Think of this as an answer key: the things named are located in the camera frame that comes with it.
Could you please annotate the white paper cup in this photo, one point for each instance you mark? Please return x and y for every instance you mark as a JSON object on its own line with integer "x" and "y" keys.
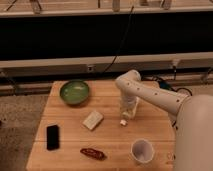
{"x": 142, "y": 151}

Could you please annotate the brown snack wrapper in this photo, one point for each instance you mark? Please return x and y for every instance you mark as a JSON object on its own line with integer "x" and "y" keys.
{"x": 95, "y": 154}

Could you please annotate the green ceramic bowl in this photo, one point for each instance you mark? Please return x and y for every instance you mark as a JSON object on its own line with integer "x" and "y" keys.
{"x": 74, "y": 92}

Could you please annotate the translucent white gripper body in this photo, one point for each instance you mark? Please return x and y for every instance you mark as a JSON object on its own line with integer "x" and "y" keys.
{"x": 127, "y": 101}

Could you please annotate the white soap bar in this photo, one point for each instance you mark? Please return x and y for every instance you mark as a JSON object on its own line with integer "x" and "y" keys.
{"x": 92, "y": 120}

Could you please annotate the black phone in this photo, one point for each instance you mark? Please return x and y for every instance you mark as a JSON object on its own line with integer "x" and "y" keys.
{"x": 52, "y": 133}

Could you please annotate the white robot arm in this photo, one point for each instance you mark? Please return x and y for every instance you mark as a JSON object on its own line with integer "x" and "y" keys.
{"x": 193, "y": 115}

